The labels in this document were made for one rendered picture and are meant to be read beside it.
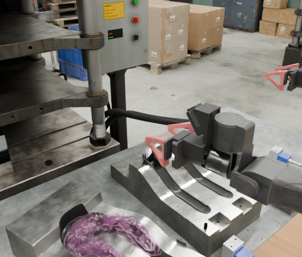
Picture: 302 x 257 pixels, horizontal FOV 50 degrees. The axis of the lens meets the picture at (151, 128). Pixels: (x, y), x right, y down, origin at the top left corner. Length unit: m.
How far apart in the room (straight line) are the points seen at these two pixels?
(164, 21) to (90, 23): 3.43
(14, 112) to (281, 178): 1.03
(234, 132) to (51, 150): 1.09
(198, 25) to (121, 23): 4.01
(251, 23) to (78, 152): 6.75
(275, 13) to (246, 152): 7.16
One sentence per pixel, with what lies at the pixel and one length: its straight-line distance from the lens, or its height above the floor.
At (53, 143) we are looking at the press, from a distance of 1.58.
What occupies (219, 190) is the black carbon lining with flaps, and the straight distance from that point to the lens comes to 1.11.
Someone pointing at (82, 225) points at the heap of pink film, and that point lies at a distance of 0.97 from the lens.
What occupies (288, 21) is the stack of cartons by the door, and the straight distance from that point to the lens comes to 7.61.
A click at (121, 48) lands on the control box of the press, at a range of 1.57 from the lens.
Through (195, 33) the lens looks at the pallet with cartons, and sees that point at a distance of 5.54.
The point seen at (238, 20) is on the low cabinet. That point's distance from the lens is 8.05.
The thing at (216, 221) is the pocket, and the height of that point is 0.86.
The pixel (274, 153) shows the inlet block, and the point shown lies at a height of 0.84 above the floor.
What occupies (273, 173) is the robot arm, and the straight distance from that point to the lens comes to 0.61.
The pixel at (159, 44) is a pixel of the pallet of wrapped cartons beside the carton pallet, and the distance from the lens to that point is 4.79.
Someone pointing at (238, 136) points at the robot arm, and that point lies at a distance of 0.60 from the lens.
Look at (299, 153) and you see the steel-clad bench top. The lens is 1.56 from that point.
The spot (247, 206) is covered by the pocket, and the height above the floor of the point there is 0.87.
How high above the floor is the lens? 1.57
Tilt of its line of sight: 28 degrees down
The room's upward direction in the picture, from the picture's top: straight up
